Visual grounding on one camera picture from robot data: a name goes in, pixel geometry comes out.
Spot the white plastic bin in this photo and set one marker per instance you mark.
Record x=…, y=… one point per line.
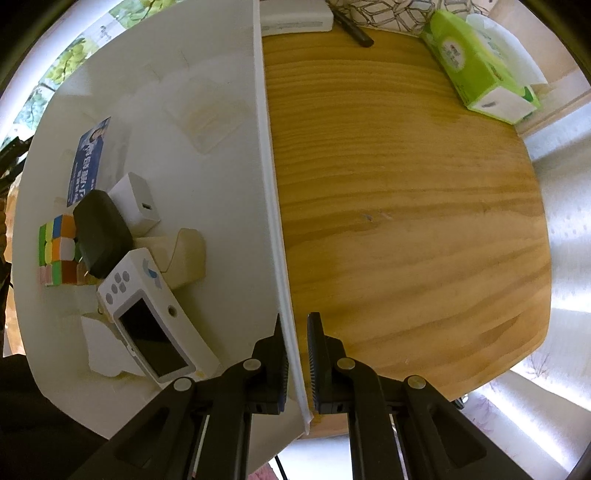
x=184, y=60

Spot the black power adapter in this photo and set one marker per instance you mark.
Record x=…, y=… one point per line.
x=99, y=230

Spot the patterned fabric storage box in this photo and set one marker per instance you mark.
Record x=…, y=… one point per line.
x=383, y=11

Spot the white digital camera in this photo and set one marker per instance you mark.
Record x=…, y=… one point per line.
x=152, y=323

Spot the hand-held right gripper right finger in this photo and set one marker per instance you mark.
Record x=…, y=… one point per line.
x=316, y=369

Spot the white paper piece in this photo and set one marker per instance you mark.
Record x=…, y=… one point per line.
x=99, y=346

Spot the blue printed card box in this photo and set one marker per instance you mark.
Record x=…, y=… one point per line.
x=87, y=157

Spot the green tissue box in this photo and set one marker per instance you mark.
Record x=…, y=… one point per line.
x=471, y=64

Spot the flat white box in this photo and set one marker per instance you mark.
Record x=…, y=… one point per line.
x=295, y=16

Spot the black marker pen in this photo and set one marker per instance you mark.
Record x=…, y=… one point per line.
x=353, y=25

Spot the grape print cardboard sheet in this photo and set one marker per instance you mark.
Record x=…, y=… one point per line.
x=74, y=50

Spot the multicoloured puzzle cube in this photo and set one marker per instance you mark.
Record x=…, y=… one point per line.
x=57, y=249

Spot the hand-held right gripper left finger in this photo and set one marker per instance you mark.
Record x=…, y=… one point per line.
x=274, y=374

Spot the white charger plug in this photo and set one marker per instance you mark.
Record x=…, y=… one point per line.
x=136, y=198

